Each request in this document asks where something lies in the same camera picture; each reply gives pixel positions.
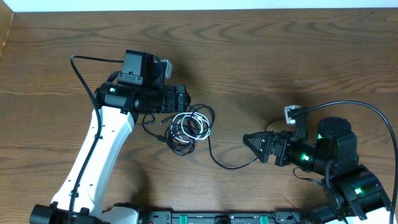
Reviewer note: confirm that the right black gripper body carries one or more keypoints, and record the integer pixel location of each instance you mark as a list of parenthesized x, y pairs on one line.
[(303, 154)]

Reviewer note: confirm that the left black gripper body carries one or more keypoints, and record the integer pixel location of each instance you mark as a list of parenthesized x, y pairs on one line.
[(160, 99)]

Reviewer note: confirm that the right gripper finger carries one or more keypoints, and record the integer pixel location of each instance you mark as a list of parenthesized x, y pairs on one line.
[(261, 140), (262, 152)]

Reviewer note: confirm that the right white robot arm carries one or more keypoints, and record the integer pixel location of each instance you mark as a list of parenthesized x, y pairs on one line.
[(352, 189)]

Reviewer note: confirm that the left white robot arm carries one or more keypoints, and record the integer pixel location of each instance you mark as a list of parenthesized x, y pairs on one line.
[(138, 88)]

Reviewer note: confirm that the cardboard box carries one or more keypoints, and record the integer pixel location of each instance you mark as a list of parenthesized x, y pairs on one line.
[(6, 19)]

